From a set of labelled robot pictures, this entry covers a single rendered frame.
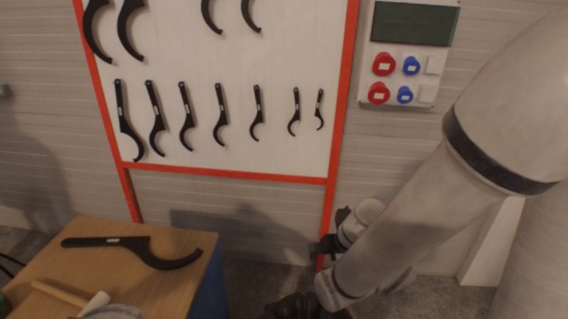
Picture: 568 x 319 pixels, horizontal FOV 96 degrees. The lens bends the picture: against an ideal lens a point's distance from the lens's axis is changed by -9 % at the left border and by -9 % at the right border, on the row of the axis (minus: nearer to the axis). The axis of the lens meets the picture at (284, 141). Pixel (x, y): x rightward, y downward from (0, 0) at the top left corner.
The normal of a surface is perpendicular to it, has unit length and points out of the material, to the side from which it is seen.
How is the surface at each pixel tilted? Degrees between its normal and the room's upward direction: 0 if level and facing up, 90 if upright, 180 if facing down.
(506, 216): 90
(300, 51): 90
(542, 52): 55
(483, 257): 90
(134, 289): 0
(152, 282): 0
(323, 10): 90
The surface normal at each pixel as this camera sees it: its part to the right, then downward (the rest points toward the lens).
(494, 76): -0.92, -0.33
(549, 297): -0.77, 0.23
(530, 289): -0.93, 0.16
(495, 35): -0.10, 0.46
